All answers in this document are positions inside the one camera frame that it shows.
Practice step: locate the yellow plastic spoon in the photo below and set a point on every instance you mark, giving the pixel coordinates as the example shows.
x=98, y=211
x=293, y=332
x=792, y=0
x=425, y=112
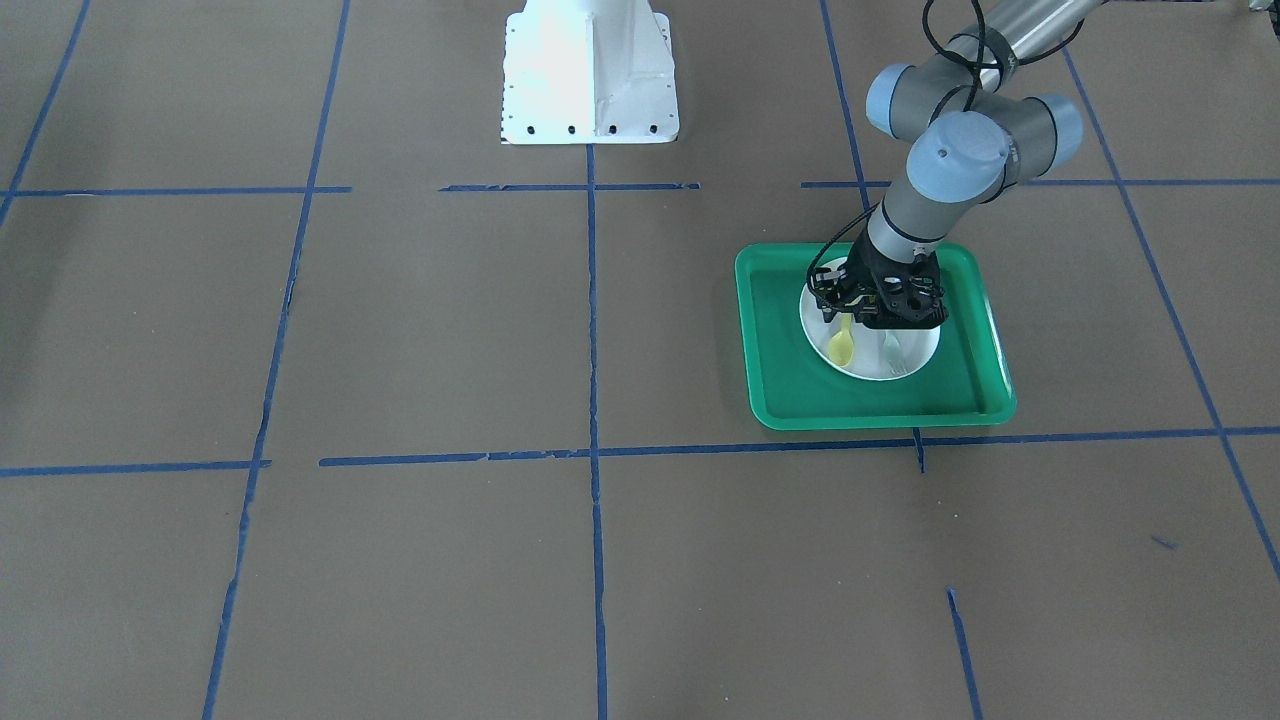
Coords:
x=843, y=346

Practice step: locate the translucent plastic fork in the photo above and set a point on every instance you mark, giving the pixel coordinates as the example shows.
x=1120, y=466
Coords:
x=892, y=355

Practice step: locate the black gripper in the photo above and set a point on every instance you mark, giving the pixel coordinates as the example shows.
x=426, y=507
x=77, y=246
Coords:
x=862, y=274

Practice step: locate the green plastic tray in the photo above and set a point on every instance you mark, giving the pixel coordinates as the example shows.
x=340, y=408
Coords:
x=966, y=384

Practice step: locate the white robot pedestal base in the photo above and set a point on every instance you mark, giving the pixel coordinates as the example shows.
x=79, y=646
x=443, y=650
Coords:
x=580, y=72

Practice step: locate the white round plate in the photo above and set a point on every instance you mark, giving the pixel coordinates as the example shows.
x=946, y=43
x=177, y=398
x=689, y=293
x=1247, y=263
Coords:
x=818, y=322

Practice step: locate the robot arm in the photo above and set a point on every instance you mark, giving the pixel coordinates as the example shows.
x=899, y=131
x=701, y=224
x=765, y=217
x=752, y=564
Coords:
x=968, y=146

